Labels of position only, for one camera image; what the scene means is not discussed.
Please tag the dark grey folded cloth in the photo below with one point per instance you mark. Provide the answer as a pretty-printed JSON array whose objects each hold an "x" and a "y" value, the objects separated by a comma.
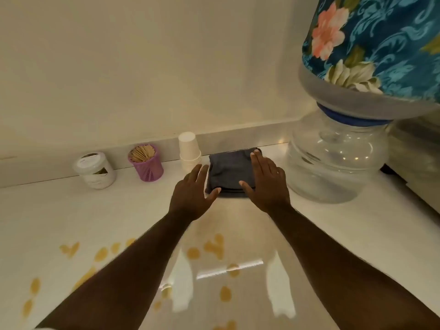
[{"x": 228, "y": 170}]

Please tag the person's left thumb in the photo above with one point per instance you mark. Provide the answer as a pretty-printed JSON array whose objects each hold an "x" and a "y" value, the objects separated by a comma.
[{"x": 213, "y": 195}]

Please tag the person's right middle finger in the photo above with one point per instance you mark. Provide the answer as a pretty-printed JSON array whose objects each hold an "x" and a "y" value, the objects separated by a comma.
[{"x": 264, "y": 162}]

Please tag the person's left forearm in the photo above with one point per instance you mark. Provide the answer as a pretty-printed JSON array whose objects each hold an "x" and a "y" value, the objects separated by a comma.
[{"x": 130, "y": 271}]

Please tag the person's right forearm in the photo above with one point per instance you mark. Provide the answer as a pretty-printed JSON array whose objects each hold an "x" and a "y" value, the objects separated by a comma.
[{"x": 337, "y": 268}]

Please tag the person's left middle finger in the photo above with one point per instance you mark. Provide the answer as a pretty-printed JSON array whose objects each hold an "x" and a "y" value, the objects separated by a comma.
[{"x": 195, "y": 173}]

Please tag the person's right little finger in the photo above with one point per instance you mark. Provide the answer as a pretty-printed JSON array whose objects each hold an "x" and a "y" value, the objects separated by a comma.
[{"x": 281, "y": 175}]

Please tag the person's right hand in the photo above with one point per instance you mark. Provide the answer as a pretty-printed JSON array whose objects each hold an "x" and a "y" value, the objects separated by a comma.
[{"x": 270, "y": 188}]

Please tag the person's right thumb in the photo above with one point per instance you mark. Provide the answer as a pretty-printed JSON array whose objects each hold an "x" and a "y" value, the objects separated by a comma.
[{"x": 246, "y": 189}]

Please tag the white lidded jar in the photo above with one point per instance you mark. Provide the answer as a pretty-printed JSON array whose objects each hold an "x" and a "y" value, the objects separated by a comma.
[{"x": 96, "y": 171}]

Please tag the purple mesh holder cup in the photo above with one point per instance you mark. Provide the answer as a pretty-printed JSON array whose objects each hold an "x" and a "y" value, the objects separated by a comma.
[{"x": 149, "y": 170}]

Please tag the bunch of wooden stir sticks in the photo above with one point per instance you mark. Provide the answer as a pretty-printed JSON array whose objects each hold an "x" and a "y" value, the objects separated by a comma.
[{"x": 141, "y": 153}]

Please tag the person's left hand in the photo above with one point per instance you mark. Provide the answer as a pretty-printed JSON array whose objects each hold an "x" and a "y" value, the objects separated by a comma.
[{"x": 189, "y": 199}]

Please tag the water bottle with floral cover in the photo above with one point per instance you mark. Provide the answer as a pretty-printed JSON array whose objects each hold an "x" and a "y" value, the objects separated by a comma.
[{"x": 374, "y": 48}]

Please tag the white paper cup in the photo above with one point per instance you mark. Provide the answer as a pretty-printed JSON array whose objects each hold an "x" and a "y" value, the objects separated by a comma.
[
  {"x": 190, "y": 164},
  {"x": 188, "y": 146}
]

